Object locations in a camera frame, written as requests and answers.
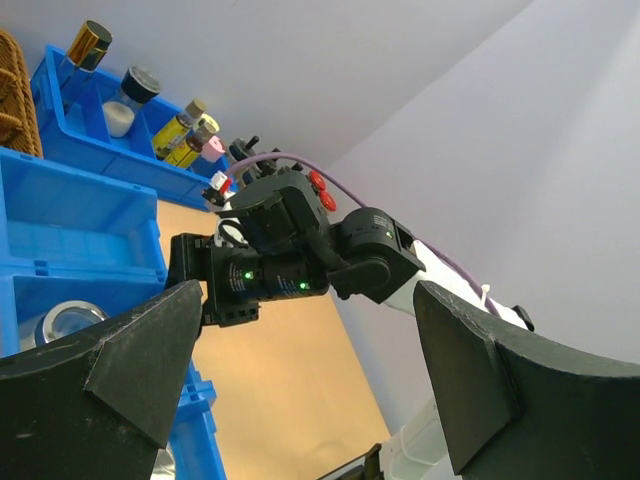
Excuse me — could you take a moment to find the yellow-label bottle front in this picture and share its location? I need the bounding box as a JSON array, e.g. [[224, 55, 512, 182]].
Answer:
[[165, 120, 216, 169]]

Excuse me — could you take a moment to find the brown wicker basket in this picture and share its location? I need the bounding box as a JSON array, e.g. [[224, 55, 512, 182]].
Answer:
[[1, 29, 43, 158]]

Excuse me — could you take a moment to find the blue plastic tray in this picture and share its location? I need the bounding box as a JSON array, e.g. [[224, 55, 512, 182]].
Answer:
[[31, 45, 229, 210]]

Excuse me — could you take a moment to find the tall black-cap grinder bottle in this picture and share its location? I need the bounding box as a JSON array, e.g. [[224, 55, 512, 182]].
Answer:
[[56, 19, 113, 112]]

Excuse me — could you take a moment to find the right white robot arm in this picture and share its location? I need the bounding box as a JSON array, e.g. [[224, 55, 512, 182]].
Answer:
[[167, 171, 532, 328]]

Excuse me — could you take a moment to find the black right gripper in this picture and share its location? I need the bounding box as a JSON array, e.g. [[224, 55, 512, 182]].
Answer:
[[165, 233, 329, 327]]

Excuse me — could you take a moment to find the yellow-label bottle back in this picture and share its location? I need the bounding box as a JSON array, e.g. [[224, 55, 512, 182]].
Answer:
[[152, 98, 207, 160]]

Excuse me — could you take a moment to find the yellow-label bottle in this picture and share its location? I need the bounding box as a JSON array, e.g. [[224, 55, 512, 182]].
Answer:
[[165, 120, 216, 169], [152, 98, 207, 160]]

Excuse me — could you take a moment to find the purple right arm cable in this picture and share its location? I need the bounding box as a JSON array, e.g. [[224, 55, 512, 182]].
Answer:
[[224, 152, 501, 316]]

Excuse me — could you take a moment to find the silver-top salt shaker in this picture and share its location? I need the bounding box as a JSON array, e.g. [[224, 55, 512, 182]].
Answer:
[[102, 64, 162, 138]]

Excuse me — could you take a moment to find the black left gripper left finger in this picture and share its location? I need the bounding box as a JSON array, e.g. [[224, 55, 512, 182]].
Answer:
[[1, 280, 202, 479]]

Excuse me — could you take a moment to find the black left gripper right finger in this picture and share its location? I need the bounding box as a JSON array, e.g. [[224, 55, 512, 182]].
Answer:
[[413, 281, 639, 479]]

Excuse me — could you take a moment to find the blue three-compartment plastic bin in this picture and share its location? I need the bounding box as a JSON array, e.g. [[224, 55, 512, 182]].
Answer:
[[1, 149, 225, 479]]

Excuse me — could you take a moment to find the round open-top glass jar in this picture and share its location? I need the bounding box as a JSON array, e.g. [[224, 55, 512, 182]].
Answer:
[[18, 300, 109, 352]]

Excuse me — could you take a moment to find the green-lid jar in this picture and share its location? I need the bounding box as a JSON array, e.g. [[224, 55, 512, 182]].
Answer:
[[200, 113, 220, 134]]

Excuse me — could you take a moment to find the pink-lid jar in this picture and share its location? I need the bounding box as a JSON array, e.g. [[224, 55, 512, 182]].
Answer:
[[201, 135, 225, 163]]

